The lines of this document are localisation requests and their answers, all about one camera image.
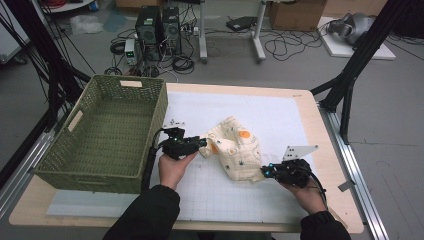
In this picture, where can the white cabinet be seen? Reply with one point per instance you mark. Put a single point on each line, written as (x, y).
(10, 43)

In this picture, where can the person's left hand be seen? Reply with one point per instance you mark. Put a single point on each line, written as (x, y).
(173, 171)

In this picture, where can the black metal stand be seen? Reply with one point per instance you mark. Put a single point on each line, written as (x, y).
(356, 63)
(53, 76)

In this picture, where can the white floor board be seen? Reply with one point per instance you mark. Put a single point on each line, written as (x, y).
(336, 48)

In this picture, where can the grey metal bracket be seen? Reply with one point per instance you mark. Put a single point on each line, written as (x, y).
(346, 185)

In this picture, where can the white round table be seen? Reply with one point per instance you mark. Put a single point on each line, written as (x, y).
(71, 6)

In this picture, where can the grey helmet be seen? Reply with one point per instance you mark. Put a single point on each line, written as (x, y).
(353, 26)

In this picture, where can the white power strip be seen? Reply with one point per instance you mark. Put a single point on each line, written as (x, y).
(190, 30)

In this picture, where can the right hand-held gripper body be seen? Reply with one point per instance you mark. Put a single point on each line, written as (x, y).
(295, 173)

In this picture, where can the green woven basket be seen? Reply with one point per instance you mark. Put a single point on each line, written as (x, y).
(110, 133)

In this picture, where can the black computer tower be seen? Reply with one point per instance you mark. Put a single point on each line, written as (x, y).
(171, 30)
(148, 30)

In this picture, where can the clear plastic bag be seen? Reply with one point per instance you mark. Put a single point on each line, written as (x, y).
(85, 25)

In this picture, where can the cardboard box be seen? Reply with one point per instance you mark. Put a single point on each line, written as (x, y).
(136, 3)
(296, 15)
(353, 7)

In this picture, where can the grey power supply unit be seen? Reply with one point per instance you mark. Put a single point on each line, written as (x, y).
(130, 50)

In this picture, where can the white desk leg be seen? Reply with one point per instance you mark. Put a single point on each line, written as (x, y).
(258, 36)
(202, 33)

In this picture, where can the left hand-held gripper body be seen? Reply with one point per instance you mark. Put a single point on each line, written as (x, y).
(176, 146)

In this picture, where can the aluminium rail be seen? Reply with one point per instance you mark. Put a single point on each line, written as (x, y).
(356, 176)
(23, 166)

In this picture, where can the person's right hand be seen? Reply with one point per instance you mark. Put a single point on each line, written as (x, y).
(310, 198)

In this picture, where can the black flat device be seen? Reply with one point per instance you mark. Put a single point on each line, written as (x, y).
(241, 23)

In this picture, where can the cream printed cloth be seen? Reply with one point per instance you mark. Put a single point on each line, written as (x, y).
(233, 150)

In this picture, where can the white grid mat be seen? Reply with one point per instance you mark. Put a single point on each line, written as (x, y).
(233, 103)

